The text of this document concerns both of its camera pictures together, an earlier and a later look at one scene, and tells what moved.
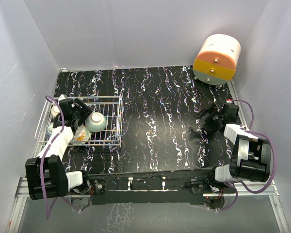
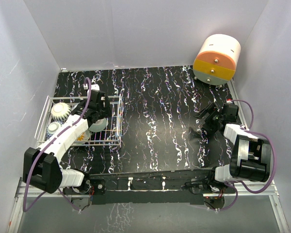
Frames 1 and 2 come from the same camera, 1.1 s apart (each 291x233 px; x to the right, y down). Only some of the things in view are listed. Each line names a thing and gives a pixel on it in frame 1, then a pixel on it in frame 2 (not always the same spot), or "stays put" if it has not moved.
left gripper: [85, 110] → [105, 112]
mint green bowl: [95, 122] stays put
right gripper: [208, 124] stays put
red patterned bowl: [49, 131] stays put
